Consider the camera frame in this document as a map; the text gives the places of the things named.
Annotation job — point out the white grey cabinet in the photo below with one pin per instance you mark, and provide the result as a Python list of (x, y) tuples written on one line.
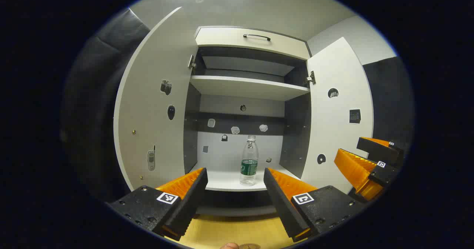
[(240, 156)]

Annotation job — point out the white cabinet shelf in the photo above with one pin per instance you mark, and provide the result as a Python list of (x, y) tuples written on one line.
[(248, 88)]

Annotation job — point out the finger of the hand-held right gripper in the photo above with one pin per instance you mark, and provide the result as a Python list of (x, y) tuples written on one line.
[(355, 169), (377, 151)]

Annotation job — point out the metal door hinge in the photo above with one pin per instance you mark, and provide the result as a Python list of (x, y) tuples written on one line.
[(311, 78), (191, 62)]

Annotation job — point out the round brown coaster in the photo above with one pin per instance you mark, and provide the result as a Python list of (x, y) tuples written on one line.
[(250, 246)]

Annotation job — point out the clear plastic bottle green label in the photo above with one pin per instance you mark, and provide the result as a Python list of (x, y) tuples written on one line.
[(249, 167)]

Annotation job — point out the black backdrop cloth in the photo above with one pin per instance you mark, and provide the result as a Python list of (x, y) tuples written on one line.
[(92, 112), (389, 101)]

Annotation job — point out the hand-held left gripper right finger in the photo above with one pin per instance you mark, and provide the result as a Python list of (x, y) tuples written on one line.
[(279, 204)]

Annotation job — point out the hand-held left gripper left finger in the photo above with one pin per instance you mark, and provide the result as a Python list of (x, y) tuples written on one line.
[(190, 204)]

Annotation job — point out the white cabinet door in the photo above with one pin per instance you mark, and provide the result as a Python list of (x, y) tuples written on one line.
[(155, 123), (340, 138)]

